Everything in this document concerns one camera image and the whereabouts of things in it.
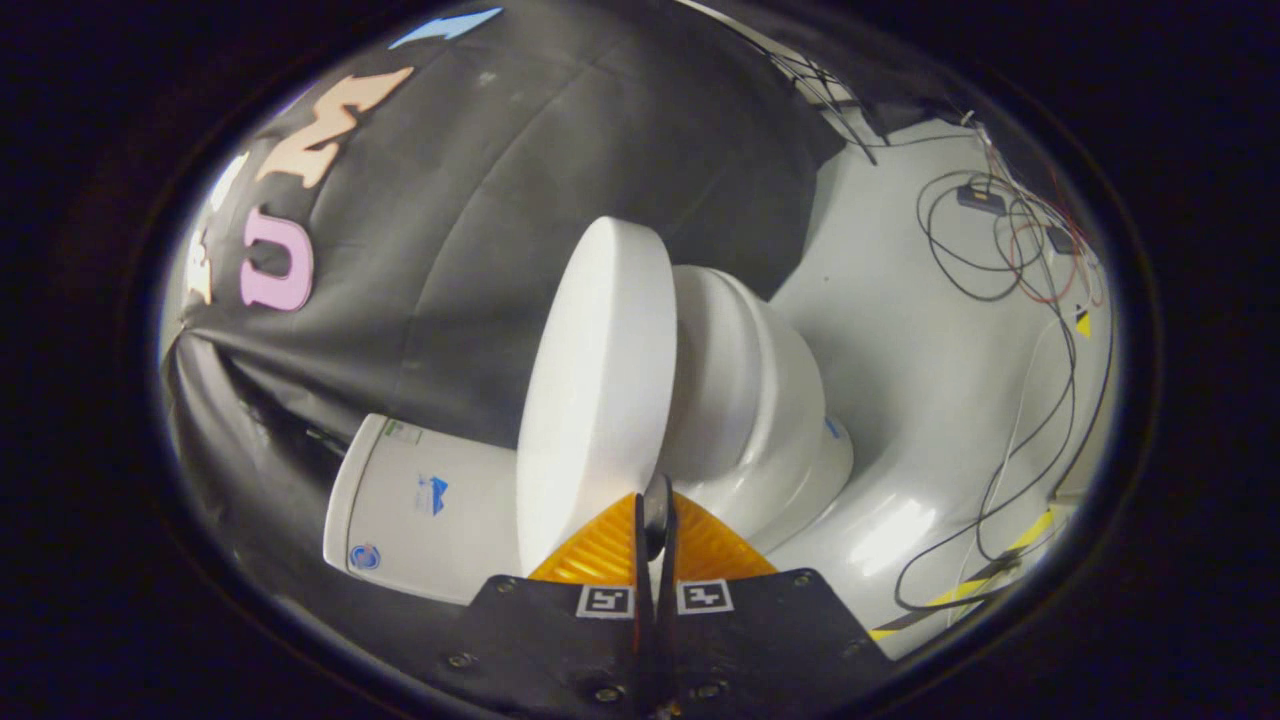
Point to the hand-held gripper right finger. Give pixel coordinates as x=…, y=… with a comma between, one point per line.
x=770, y=640

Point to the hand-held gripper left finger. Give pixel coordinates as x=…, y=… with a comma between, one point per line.
x=540, y=640

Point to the white toilet lid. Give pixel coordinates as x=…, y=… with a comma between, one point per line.
x=600, y=380

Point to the white ceramic toilet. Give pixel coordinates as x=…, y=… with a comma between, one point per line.
x=750, y=400

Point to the yellow floor tape strip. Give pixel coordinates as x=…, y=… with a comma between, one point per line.
x=1000, y=570

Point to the black backdrop cloth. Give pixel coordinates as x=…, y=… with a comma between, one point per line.
x=500, y=200

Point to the small yellow triangle sticker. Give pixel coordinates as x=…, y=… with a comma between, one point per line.
x=1083, y=325

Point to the small black power adapter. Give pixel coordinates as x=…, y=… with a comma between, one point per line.
x=1061, y=239
x=980, y=199

